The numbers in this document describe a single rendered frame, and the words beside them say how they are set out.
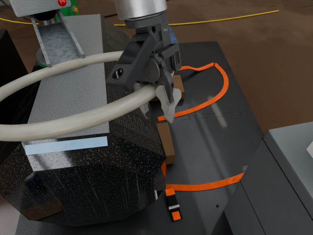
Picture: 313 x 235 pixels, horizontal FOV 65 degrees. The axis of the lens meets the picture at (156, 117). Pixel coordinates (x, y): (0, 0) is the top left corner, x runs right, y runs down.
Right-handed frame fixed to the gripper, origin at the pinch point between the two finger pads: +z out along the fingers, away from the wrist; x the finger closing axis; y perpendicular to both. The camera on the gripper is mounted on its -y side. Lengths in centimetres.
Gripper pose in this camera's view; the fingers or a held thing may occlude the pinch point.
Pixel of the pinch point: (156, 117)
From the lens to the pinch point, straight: 52.9
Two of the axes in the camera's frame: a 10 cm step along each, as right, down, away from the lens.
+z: 1.8, 8.6, 4.7
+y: 5.6, -4.8, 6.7
